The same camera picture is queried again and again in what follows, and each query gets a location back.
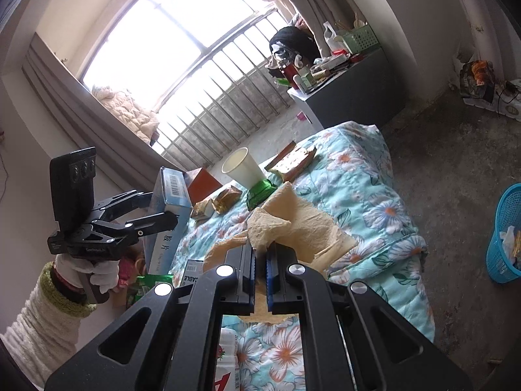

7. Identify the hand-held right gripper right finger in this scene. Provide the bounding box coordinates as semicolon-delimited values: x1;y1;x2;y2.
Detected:
265;242;475;391

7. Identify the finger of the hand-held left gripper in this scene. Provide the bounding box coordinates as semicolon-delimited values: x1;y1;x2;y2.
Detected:
93;189;155;223
97;210;180;240

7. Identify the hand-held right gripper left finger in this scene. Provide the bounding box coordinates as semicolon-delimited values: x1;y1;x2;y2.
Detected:
44;240;258;391

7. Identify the blue and white box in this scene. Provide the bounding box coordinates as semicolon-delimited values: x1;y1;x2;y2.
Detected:
142;166;194;275

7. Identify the cream cloth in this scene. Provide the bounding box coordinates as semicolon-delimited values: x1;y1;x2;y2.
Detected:
203;181;359;282

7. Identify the green snack packet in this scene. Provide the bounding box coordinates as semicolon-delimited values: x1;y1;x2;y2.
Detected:
136;273;174;298

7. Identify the white bottle with red cap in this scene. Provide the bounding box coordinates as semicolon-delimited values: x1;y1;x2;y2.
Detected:
218;326;241;391

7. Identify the blue plastic basket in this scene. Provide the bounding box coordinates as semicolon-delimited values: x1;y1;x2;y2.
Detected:
486;183;521;283

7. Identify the person's left forearm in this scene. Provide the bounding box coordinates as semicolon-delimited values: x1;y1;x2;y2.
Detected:
0;261;98;391

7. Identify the person's left hand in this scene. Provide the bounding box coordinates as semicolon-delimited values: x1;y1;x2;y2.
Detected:
55;253;120;294

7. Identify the small white snack packet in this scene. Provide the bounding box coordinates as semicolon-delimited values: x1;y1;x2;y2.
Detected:
190;199;216;221

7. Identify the red paper bag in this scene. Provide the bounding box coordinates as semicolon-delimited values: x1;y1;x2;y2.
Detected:
118;248;147;294

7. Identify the dark red wooden box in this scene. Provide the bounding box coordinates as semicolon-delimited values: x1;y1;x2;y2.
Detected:
185;166;222;206

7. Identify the small brown snack packet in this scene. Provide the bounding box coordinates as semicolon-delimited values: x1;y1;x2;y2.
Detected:
212;184;244;214

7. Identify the green glass ashtray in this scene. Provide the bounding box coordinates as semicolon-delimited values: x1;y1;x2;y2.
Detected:
246;178;278;211

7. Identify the cream quilted jacket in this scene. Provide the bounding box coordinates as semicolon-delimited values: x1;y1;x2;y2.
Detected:
92;85;160;144

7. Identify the grey pleated curtain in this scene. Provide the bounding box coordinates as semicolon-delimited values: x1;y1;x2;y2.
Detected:
22;35;184;188

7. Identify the white paper cup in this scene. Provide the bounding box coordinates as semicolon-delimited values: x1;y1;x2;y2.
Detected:
221;147;265;188

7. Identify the biscuit packet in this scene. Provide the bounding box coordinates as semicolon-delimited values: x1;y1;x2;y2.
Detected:
264;142;318;182

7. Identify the floral teal blanket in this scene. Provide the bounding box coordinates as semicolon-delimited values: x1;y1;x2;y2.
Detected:
169;121;436;391

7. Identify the metal window railing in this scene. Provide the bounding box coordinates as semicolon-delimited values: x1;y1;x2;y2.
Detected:
157;2;294;172

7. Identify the red thermos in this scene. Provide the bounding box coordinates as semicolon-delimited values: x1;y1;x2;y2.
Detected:
281;63;300;88

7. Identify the grey nightstand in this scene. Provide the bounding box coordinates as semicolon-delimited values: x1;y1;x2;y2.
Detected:
288;47;397;130

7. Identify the white detergent jug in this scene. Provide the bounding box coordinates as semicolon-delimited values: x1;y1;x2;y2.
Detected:
323;22;345;51

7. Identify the green storage basket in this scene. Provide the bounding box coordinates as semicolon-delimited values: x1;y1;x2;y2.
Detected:
341;24;381;54

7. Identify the orange and black snack bag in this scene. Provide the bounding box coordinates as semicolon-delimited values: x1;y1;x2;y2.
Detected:
460;60;495;100

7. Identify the white patterned box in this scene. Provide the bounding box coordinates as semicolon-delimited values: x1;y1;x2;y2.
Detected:
464;85;521;121

